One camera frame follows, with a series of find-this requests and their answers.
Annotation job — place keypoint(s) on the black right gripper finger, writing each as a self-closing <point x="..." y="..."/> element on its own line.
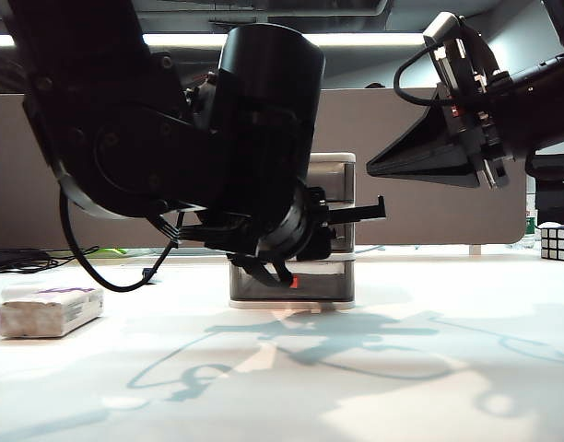
<point x="448" y="177"/>
<point x="429" y="138"/>

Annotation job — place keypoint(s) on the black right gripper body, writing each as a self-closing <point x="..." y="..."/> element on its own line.
<point x="489" y="133"/>

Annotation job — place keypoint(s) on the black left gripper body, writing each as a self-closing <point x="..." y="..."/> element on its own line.
<point x="319" y="230"/>

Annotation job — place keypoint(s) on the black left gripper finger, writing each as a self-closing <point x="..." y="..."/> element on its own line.
<point x="356" y="213"/>

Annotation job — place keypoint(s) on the white purple napkin pack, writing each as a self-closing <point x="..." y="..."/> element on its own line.
<point x="42" y="317"/>

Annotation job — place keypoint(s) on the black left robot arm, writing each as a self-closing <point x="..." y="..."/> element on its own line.
<point x="125" y="138"/>

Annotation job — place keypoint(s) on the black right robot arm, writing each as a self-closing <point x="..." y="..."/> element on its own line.
<point x="549" y="92"/>

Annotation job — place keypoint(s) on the brown desk divider panel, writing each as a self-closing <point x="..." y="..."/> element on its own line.
<point x="402" y="216"/>

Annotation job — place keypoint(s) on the white divider foot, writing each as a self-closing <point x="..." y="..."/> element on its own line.
<point x="474" y="251"/>

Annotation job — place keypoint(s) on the black office chair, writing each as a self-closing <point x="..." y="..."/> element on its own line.
<point x="558" y="198"/>

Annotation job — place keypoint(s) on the clear water bottle green label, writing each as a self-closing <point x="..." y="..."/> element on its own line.
<point x="532" y="223"/>

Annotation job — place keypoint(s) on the long ceiling light strip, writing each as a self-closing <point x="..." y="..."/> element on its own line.
<point x="369" y="39"/>

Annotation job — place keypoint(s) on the Rubik's cube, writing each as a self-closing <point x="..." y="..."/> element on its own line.
<point x="558" y="244"/>

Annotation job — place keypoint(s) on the green flat object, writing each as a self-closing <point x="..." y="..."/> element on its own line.
<point x="112" y="252"/>

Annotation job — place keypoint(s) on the white plastic drawer frame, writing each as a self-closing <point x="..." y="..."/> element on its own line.
<point x="332" y="158"/>

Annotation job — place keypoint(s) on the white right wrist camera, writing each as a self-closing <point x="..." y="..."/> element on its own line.
<point x="448" y="32"/>

